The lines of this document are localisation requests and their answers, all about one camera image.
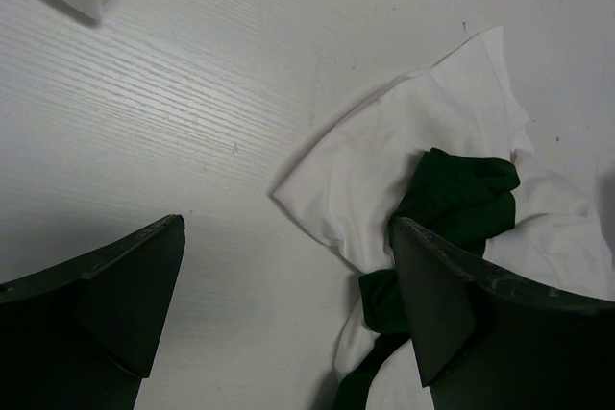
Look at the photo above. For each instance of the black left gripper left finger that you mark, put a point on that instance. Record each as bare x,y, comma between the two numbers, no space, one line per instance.
83,334

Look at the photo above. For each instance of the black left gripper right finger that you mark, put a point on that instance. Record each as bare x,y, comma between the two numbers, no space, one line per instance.
486,338

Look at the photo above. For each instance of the white t-shirt green trim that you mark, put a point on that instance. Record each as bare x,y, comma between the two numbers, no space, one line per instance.
447,149

